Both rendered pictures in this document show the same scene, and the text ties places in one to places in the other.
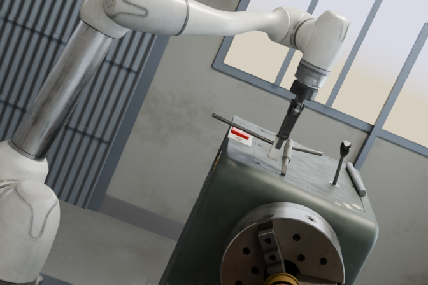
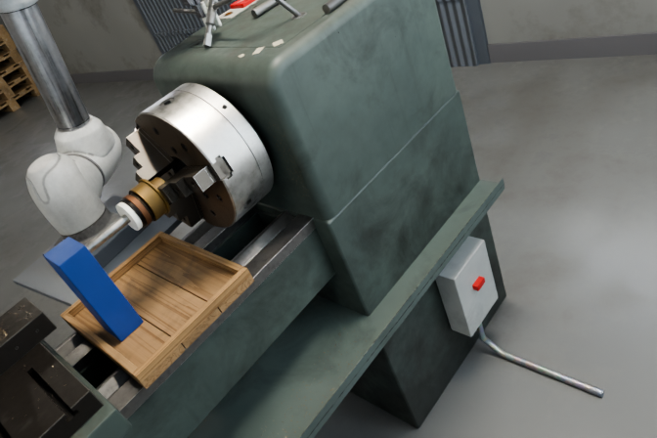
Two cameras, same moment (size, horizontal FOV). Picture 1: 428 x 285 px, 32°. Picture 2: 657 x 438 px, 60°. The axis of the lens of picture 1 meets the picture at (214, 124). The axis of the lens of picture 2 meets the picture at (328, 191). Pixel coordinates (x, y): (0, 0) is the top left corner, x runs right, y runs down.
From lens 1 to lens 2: 1.94 m
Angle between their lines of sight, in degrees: 53
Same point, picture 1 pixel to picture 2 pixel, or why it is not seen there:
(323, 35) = not seen: outside the picture
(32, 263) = (64, 218)
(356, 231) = (251, 84)
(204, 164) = not seen: outside the picture
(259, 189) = (176, 79)
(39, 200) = (32, 173)
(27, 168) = (64, 141)
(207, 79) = not seen: outside the picture
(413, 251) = not seen: outside the picture
